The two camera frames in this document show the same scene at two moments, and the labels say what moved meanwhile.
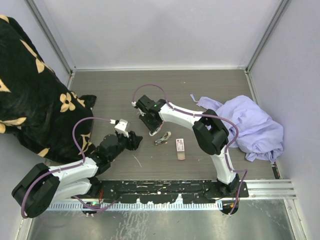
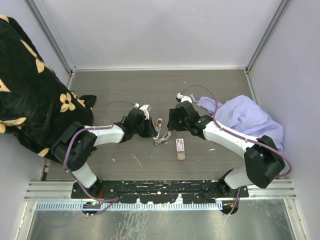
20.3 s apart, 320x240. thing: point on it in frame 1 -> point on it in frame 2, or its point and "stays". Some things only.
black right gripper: x=151 y=127 -> x=172 y=124
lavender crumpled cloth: x=251 y=129 stays
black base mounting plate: x=155 y=191 stays
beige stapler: x=163 y=140 stays
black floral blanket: x=36 y=105 stays
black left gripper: x=133 y=141 -> x=151 y=131
